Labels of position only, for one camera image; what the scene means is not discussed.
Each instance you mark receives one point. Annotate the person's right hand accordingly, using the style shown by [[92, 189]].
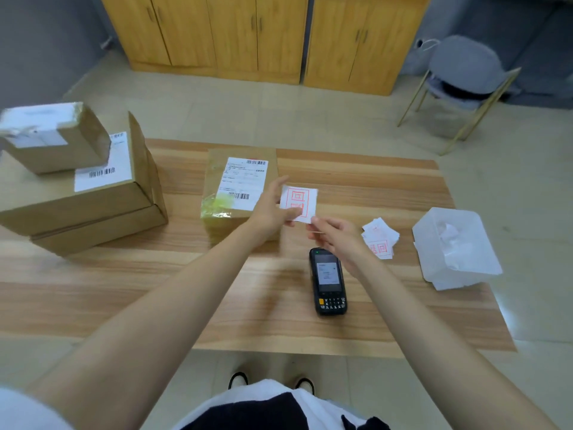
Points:
[[347, 246]]

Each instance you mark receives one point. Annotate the person's left hand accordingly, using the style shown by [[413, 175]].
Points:
[[267, 214]]

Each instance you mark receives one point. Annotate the person's left thumb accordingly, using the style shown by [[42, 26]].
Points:
[[292, 213]]

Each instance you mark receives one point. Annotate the person's right thumb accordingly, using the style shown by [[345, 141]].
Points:
[[333, 223]]

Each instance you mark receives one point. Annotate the white sticker with red print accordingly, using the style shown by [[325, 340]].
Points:
[[302, 199]]

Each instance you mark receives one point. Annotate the person's right forearm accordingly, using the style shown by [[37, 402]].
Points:
[[429, 344]]

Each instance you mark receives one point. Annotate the person's left forearm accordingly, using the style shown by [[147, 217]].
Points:
[[170, 317]]

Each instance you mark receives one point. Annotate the pile of white stickers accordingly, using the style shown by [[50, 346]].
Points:
[[380, 239]]

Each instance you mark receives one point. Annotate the black handheld barcode scanner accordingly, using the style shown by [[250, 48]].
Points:
[[328, 286]]

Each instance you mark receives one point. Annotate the taped cardboard box with label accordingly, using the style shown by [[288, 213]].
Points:
[[232, 174]]

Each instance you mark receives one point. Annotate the crumpled white paper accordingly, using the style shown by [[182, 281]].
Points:
[[450, 235]]

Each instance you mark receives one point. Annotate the translucent white plastic bin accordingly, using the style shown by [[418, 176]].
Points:
[[461, 259]]

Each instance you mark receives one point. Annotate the person's right shoe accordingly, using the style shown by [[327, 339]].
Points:
[[305, 386]]

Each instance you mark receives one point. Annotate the person's shoe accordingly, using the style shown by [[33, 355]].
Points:
[[238, 380], [305, 386]]

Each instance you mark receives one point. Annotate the person's left shoe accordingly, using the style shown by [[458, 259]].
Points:
[[238, 380]]

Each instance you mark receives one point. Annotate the narrow wooden cabinet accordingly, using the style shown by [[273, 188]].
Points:
[[362, 40]]

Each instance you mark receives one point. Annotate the flat cardboard box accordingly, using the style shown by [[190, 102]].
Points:
[[103, 232]]

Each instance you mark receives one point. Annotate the wide wooden cabinet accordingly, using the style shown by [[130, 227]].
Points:
[[210, 35]]

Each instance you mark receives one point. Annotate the person's white and black shirt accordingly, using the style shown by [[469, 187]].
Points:
[[268, 409]]

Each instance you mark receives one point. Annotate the large cardboard box with label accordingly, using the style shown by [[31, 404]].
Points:
[[89, 196]]

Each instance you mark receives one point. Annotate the grey chair with gold legs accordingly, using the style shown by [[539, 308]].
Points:
[[465, 62]]

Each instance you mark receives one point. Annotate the small cardboard box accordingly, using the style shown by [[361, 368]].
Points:
[[53, 138]]

